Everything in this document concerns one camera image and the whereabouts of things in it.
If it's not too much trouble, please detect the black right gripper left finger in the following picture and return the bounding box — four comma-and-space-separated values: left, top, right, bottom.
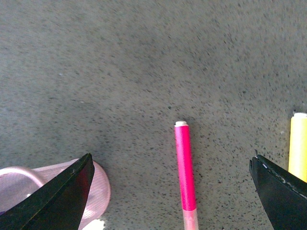
0, 153, 95, 230

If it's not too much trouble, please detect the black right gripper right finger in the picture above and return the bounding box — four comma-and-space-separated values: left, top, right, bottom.
249, 155, 307, 230

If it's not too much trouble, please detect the pink marker pen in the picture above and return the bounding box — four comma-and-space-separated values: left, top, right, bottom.
174, 121, 199, 230

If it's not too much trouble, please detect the pink mesh cup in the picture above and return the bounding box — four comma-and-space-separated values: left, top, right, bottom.
0, 159, 111, 230

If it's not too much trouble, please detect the yellow marker pen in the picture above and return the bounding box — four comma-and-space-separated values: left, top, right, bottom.
288, 113, 307, 182

